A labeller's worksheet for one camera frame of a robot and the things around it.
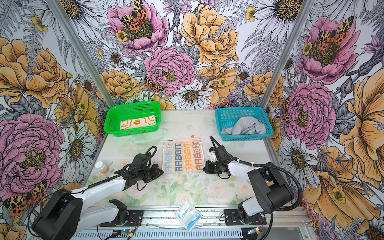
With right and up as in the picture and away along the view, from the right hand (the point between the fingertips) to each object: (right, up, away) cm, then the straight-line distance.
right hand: (204, 173), depth 89 cm
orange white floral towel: (-48, +30, +23) cm, 61 cm away
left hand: (-24, -1, -2) cm, 24 cm away
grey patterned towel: (-12, +9, +8) cm, 17 cm away
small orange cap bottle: (-57, +4, -4) cm, 58 cm away
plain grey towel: (+30, +28, +19) cm, 45 cm away
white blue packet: (-9, -16, -14) cm, 23 cm away
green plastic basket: (-59, +39, +26) cm, 76 cm away
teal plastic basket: (+16, +34, +17) cm, 41 cm away
